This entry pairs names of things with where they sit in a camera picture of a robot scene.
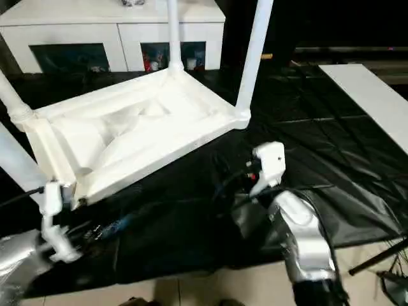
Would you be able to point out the white plastic table top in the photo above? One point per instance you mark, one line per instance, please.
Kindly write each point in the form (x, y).
(175, 105)

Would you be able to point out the black work mat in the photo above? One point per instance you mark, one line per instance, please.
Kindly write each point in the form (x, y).
(318, 143)

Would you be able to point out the dark right robot foot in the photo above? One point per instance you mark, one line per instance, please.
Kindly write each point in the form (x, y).
(231, 303)

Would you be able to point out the small tan box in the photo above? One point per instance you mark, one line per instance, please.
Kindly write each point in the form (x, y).
(267, 56)

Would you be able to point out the black folding stand leg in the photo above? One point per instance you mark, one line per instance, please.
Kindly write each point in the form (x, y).
(376, 259)

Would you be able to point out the flat white board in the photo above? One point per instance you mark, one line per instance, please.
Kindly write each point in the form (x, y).
(369, 95)

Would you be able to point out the black router with antennas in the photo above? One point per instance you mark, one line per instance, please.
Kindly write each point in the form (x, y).
(395, 285)

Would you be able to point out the grey curtain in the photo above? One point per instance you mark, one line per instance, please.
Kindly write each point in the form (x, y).
(6, 54)

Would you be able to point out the white cabinet with openings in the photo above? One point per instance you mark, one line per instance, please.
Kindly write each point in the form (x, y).
(79, 28)

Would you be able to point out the small shiny metal ornament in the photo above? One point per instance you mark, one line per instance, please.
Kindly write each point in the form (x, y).
(132, 2)

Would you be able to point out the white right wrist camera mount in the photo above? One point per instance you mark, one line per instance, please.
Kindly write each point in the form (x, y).
(271, 159)

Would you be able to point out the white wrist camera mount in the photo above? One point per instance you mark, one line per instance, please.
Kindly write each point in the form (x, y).
(52, 197)
(271, 159)

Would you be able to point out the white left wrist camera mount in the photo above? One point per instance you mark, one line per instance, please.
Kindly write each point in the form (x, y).
(52, 197)

